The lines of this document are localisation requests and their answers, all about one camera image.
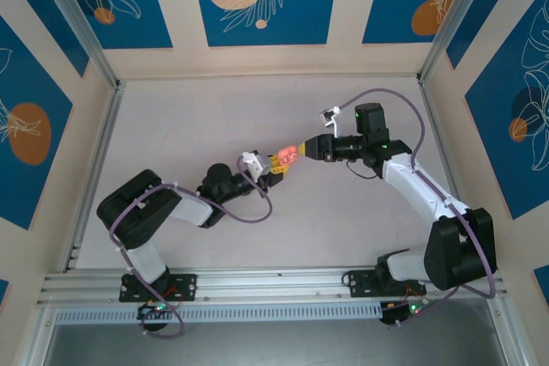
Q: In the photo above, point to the pink earbuds charging case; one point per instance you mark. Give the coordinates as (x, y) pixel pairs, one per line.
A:
(288, 155)

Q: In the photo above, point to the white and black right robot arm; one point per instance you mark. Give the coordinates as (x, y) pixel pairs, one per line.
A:
(454, 250)

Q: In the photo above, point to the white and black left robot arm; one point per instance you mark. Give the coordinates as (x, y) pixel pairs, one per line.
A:
(137, 216)

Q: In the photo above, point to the grey metal sheet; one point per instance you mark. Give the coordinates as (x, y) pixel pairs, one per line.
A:
(279, 344)

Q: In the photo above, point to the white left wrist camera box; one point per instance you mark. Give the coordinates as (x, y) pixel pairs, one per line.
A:
(256, 164)

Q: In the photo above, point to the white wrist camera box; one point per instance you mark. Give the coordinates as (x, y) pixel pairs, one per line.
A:
(256, 164)
(329, 116)

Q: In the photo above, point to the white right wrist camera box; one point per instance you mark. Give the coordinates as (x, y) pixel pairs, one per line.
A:
(329, 116)

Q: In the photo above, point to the aluminium table side rail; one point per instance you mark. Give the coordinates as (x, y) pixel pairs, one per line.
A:
(443, 147)
(104, 147)

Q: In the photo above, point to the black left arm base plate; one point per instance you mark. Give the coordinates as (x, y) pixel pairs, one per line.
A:
(186, 286)

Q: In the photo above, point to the wide aluminium base rail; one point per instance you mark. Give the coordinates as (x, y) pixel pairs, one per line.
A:
(274, 284)

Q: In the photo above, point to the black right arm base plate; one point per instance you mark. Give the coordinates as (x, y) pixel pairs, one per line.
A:
(360, 284)

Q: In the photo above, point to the aluminium frame post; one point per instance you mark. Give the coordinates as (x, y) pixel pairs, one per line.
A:
(79, 19)
(459, 19)

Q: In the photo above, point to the aluminium lower frame rail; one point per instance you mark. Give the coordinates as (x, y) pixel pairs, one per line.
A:
(510, 336)
(36, 340)

